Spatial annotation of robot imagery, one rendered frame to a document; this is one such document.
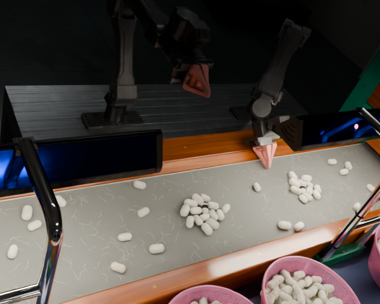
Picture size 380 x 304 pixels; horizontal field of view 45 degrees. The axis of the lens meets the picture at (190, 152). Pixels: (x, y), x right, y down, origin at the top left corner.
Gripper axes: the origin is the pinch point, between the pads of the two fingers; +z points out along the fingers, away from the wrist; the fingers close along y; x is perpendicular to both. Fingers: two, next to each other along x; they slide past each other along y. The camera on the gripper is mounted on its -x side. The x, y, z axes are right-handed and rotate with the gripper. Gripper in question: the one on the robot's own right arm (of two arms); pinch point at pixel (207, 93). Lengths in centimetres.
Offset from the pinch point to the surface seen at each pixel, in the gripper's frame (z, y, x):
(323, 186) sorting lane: 8, 55, 33
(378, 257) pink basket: 37, 52, 31
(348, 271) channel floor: 35, 47, 39
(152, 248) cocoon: 18.4, -12.8, 30.7
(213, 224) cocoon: 15.3, 6.4, 30.8
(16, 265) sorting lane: 14, -42, 33
